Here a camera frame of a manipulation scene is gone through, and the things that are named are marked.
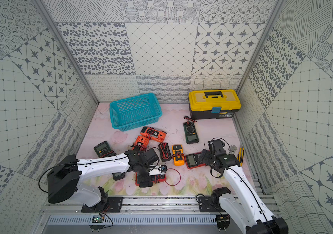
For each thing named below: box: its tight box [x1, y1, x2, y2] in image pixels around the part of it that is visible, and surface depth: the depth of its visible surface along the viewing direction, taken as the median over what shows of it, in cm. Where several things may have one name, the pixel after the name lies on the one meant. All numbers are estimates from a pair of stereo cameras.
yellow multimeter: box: [171, 144, 185, 166], surface depth 90 cm
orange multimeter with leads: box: [140, 126, 168, 143], surface depth 100 cm
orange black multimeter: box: [130, 135, 149, 152], surface depth 94 cm
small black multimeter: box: [111, 172, 126, 182], surface depth 81 cm
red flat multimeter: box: [185, 150, 211, 170], surface depth 88 cm
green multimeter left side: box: [93, 140, 117, 158], surface depth 92 cm
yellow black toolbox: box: [188, 89, 242, 120], surface depth 102 cm
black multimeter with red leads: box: [158, 142, 172, 162], surface depth 92 cm
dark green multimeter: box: [183, 115, 200, 144], surface depth 103 cm
